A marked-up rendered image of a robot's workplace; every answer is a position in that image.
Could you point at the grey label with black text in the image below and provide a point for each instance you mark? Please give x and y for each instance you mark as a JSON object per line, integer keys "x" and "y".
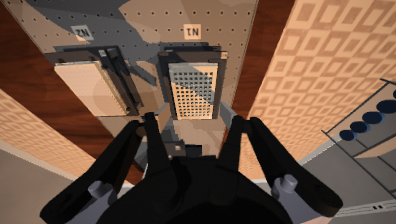
{"x": 82, "y": 32}

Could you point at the tan square label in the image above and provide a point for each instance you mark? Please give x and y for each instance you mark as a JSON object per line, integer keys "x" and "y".
{"x": 192, "y": 31}

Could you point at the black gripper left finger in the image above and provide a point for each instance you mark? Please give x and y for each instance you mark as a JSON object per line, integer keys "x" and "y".
{"x": 85, "y": 199}

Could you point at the white well plate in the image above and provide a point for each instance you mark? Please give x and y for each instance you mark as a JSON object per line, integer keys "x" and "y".
{"x": 193, "y": 86}

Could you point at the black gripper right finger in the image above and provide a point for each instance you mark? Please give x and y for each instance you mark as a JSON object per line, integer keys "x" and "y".
{"x": 306, "y": 199}

